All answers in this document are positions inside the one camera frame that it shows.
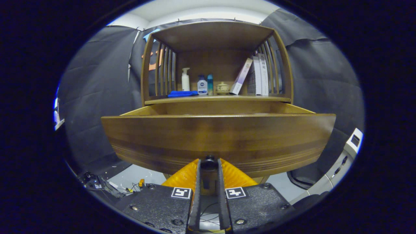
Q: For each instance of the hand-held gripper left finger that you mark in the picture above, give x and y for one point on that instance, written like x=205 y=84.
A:
x=156 y=208

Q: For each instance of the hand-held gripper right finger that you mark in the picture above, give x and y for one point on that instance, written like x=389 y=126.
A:
x=260 y=204

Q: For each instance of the brown wooden drawer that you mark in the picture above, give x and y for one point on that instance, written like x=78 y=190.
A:
x=214 y=136

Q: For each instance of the wooden countertop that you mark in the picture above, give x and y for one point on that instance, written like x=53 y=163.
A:
x=221 y=98

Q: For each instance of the brown wooden cabinet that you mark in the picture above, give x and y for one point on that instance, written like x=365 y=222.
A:
x=211 y=35

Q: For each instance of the dark floor electronics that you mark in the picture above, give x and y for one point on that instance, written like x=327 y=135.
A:
x=97 y=183

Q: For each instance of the white device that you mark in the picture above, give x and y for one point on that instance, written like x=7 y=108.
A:
x=352 y=143

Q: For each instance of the blue cloth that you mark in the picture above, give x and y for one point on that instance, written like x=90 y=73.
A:
x=182 y=94

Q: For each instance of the patterned book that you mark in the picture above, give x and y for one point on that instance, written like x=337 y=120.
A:
x=251 y=84

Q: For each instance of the cream lidded tea bowl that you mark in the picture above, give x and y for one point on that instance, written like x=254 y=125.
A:
x=222 y=88

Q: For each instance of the purple book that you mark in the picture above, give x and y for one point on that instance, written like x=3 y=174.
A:
x=241 y=78

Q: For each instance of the white pump bottle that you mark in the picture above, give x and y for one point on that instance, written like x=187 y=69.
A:
x=185 y=83

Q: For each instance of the clear blue bottle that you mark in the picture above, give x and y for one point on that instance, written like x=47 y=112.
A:
x=210 y=86

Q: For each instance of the white bottle with blue cap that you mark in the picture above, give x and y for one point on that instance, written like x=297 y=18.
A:
x=202 y=87

